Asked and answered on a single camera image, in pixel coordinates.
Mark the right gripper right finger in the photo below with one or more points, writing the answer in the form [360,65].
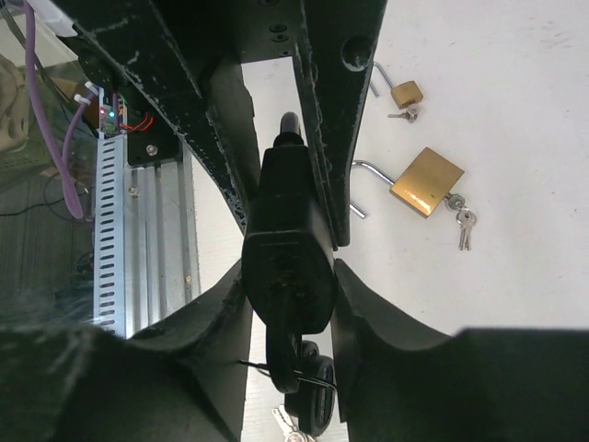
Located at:
[400,380]

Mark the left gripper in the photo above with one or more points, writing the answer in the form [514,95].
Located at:
[184,58]

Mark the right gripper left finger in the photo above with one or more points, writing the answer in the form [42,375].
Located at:
[181,379]

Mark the silver key set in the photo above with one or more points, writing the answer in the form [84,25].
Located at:
[465,218]
[290,423]

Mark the black headed key set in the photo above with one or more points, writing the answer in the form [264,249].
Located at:
[297,369]

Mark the small brass padlock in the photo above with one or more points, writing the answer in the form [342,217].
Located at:
[403,94]

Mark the black padlock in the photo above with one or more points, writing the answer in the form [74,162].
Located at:
[287,256]

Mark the medium brass padlock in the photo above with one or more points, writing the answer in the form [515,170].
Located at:
[425,184]

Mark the small silver key pair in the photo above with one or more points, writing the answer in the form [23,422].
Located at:
[410,114]

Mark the aluminium mounting rail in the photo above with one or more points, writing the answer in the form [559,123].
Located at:
[161,267]

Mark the white slotted cable duct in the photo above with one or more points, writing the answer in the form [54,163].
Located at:
[109,285]

